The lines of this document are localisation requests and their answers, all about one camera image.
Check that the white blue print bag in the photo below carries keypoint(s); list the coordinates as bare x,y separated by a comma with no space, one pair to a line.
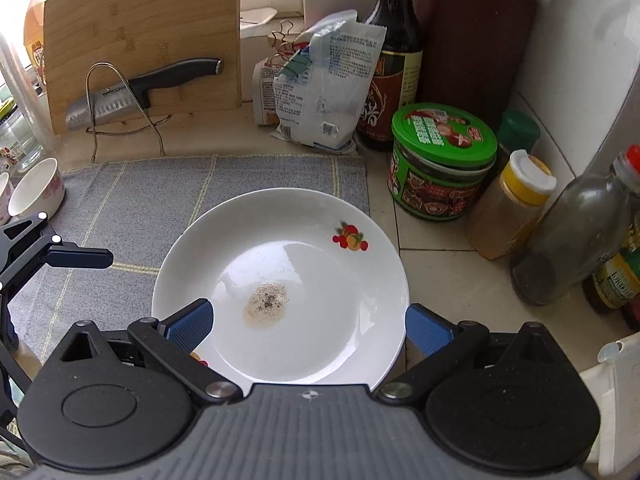
325,105

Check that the white floral bowl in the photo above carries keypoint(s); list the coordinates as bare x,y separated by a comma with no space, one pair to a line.
4,200
35,185

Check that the white plastic container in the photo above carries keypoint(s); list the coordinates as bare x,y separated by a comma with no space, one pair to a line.
615,390

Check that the yellow label oil bottle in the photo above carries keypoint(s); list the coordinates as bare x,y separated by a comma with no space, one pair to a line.
612,285

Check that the clear plastic cylinder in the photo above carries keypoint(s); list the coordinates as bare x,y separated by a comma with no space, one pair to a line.
25,85

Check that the dark soy sauce bottle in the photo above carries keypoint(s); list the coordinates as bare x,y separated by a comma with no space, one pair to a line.
395,35

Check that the clear glass jar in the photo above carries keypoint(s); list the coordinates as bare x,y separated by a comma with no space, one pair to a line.
20,145

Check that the red cap glass bottle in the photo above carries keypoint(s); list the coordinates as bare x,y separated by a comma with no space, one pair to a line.
565,240

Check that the yellow lid spice jar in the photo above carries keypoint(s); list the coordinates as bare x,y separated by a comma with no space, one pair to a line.
500,220

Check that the white red print bag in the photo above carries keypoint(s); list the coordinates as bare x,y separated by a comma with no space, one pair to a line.
262,95

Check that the teal bag clip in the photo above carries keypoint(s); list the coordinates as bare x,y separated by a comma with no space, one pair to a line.
300,65

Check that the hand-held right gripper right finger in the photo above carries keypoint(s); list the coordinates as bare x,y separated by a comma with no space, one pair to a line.
425,331

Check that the grey plaid mat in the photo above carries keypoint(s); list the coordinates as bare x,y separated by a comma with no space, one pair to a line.
125,200

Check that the bamboo cutting board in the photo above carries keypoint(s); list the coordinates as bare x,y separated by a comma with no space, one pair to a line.
140,25

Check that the green lid jar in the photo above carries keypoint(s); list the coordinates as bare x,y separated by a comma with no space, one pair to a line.
440,130

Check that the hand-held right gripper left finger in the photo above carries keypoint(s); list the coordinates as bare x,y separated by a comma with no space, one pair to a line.
192,322

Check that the dark red knife block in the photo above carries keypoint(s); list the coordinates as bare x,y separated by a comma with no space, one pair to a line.
475,50

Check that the green cap jar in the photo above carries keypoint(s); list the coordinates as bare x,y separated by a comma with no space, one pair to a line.
517,132

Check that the orange drink bottle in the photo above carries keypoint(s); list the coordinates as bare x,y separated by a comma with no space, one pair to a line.
34,35

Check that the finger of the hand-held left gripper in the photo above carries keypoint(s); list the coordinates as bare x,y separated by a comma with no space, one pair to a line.
80,258
7,330

